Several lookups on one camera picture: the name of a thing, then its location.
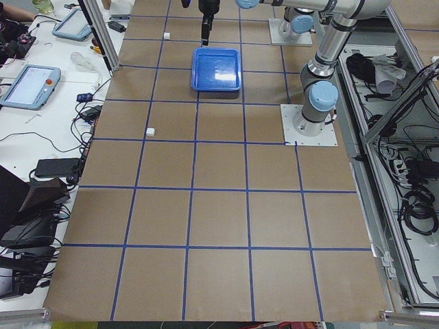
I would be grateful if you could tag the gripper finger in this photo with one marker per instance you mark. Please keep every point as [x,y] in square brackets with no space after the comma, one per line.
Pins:
[206,28]

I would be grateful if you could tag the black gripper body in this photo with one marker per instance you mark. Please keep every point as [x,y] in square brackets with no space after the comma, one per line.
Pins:
[208,7]

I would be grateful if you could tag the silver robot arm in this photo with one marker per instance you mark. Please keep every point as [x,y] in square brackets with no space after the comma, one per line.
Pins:
[289,13]
[320,95]

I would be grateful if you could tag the blue plastic tray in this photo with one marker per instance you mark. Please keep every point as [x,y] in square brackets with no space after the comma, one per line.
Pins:
[216,70]

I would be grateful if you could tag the black power adapter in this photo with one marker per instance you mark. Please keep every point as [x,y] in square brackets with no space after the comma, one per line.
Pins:
[115,26]

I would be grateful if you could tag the teach pendant far left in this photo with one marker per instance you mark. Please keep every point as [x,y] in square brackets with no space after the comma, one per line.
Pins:
[73,27]

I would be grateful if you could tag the teach pendant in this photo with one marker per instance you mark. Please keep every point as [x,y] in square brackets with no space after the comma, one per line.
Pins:
[73,27]
[32,88]

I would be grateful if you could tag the clear light bulb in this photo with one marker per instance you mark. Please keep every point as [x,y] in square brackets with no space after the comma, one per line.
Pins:
[78,59]

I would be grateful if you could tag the teach pendant near left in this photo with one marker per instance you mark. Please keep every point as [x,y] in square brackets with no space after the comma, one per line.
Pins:
[32,88]

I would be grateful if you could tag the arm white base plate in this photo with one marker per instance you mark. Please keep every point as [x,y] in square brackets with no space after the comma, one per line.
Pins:
[297,131]
[294,33]

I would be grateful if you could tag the aluminium frame post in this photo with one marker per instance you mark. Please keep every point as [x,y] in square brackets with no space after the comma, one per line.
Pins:
[99,29]

